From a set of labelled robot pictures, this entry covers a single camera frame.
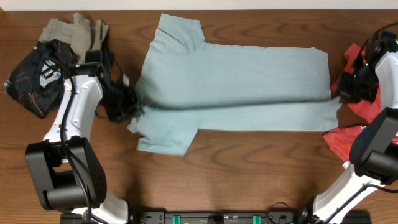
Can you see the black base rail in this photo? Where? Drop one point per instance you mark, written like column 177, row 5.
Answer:
column 281, row 217

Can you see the light blue t-shirt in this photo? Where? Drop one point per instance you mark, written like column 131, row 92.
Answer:
column 187, row 84

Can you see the black patterned shirt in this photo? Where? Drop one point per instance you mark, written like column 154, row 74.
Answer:
column 37, row 82

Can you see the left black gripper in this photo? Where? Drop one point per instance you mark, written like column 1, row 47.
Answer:
column 134, row 105

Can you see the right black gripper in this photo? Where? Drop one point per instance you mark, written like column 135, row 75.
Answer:
column 347, row 95

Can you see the red printed t-shirt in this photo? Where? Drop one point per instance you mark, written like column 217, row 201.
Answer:
column 340, row 140

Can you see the khaki folded pants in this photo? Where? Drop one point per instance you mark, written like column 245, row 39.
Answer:
column 81, row 36

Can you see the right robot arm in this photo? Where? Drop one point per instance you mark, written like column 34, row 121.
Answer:
column 373, row 157

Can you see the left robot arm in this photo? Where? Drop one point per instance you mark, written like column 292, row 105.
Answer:
column 65, row 170

